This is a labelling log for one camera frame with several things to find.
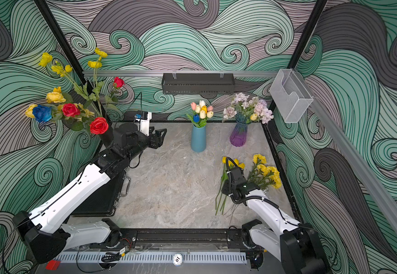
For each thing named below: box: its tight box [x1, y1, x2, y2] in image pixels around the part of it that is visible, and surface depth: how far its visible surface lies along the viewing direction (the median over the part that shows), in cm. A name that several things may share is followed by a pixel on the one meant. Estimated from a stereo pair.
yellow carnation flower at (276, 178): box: [269, 174, 282, 189], surface depth 89 cm
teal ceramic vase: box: [190, 124, 207, 153], surface depth 100 cm
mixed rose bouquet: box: [25, 47, 125, 135], surface depth 76 cm
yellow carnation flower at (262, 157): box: [252, 153, 267, 164], surface depth 99 cm
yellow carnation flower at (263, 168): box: [256, 163, 269, 176], surface depth 93 cm
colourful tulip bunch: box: [185, 100, 214, 128], surface depth 86 cm
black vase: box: [99, 123, 114, 148], surface depth 101 cm
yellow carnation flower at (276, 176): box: [266, 166, 281, 183], surface depth 89 cm
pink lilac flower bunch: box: [223, 92, 275, 125], surface depth 89 cm
